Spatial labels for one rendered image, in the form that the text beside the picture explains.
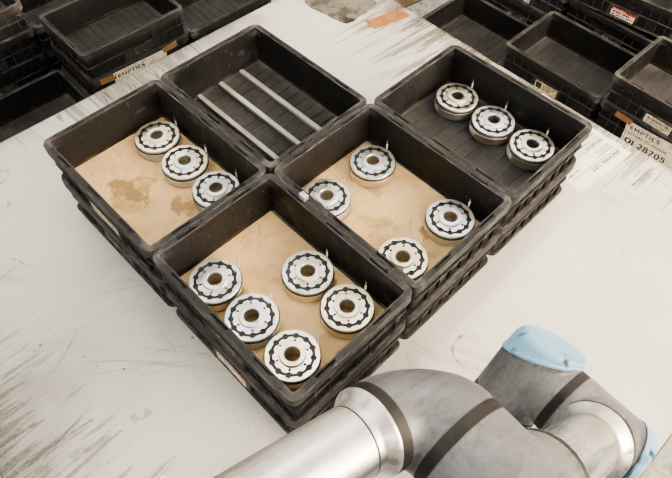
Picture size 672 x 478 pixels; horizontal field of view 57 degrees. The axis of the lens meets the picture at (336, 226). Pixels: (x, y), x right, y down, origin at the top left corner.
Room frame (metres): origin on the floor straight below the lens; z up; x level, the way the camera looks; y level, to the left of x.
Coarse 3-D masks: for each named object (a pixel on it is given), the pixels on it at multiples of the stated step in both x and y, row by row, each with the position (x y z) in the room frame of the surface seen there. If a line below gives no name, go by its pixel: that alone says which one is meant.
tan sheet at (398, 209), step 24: (336, 168) 0.94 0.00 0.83; (360, 192) 0.87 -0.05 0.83; (384, 192) 0.87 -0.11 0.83; (408, 192) 0.87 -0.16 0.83; (432, 192) 0.87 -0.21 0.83; (360, 216) 0.80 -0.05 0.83; (384, 216) 0.80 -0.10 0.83; (408, 216) 0.80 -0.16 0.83; (384, 240) 0.74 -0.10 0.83; (432, 264) 0.68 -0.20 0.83
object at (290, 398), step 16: (272, 176) 0.82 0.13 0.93; (240, 192) 0.78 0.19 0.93; (288, 192) 0.78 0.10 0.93; (224, 208) 0.74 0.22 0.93; (304, 208) 0.75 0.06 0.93; (176, 240) 0.66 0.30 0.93; (352, 240) 0.67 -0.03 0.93; (160, 256) 0.63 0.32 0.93; (368, 256) 0.63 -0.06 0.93; (384, 272) 0.60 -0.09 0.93; (176, 288) 0.57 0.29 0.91; (400, 288) 0.57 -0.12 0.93; (192, 304) 0.54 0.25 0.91; (400, 304) 0.53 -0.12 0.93; (208, 320) 0.50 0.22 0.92; (384, 320) 0.50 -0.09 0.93; (224, 336) 0.47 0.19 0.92; (368, 336) 0.47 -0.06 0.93; (240, 352) 0.44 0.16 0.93; (352, 352) 0.44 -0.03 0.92; (256, 368) 0.41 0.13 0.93; (336, 368) 0.42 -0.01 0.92; (272, 384) 0.38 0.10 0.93; (304, 384) 0.38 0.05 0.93; (320, 384) 0.39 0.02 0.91; (288, 400) 0.36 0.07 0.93; (304, 400) 0.36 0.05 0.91
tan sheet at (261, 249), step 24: (264, 216) 0.80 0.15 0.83; (240, 240) 0.73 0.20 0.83; (264, 240) 0.73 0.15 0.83; (288, 240) 0.74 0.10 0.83; (240, 264) 0.67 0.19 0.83; (264, 264) 0.68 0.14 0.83; (264, 288) 0.62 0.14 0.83; (216, 312) 0.56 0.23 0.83; (288, 312) 0.57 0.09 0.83; (312, 312) 0.57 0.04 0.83; (312, 336) 0.52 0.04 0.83; (288, 360) 0.47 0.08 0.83
